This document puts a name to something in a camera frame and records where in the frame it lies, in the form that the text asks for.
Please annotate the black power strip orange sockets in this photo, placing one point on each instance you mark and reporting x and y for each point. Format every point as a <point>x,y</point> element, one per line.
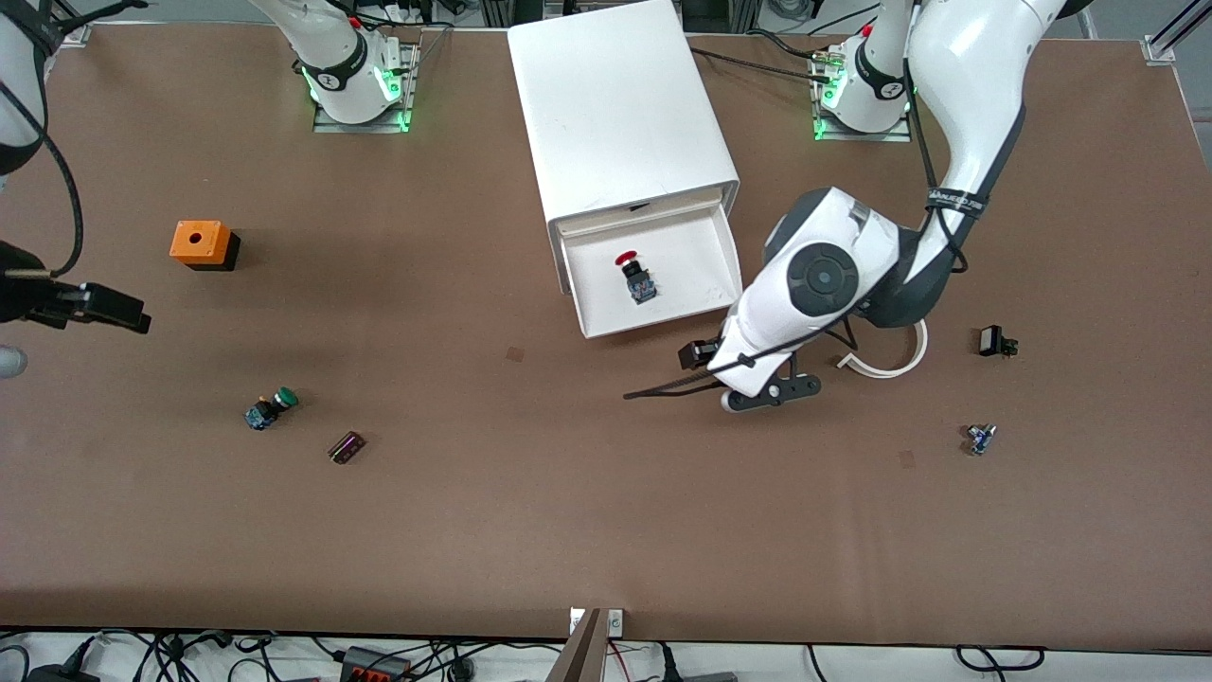
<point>377,663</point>

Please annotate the green push button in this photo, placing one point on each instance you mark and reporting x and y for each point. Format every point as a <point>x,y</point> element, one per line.
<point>270,409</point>

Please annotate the wooden post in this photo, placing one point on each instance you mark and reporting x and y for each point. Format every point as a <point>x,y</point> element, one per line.
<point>579,654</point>

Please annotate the small black plastic part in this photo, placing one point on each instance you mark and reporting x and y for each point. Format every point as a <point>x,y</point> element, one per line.
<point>991,341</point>

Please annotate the black left camera mount bracket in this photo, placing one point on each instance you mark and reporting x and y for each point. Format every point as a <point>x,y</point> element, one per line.
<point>786,390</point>

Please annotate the red push button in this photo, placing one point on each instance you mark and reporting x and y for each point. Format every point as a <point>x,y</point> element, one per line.
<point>640,282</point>

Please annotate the small purple module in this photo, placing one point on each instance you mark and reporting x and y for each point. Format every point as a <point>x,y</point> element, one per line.
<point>347,448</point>

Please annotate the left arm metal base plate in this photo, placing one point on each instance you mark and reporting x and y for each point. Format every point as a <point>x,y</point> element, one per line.
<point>864,136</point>

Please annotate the small blue electronic part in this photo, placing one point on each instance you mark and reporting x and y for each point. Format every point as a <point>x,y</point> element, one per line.
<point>980,439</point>

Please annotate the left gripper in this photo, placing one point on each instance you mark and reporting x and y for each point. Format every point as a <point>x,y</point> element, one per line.
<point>698,355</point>

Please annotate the small metal bracket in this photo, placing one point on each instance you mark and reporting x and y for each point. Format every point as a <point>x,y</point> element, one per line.
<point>615,621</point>
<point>575,620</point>

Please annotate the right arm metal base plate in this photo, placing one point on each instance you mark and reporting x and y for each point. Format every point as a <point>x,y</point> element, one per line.
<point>409,85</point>

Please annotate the white drawer cabinet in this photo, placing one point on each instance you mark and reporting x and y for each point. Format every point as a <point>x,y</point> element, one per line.
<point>615,104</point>

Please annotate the white curved plastic strip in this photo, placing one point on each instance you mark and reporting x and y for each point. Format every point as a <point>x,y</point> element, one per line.
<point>900,367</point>

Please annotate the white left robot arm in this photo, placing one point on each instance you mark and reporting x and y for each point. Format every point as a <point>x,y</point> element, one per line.
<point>975,85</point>

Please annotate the orange box with hole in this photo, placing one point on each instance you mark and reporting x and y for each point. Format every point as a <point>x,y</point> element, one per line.
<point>199,243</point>

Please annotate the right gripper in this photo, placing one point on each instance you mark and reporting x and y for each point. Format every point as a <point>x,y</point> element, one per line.
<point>21,296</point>

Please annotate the black power adapter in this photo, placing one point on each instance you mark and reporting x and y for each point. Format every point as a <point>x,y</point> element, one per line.
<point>62,674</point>

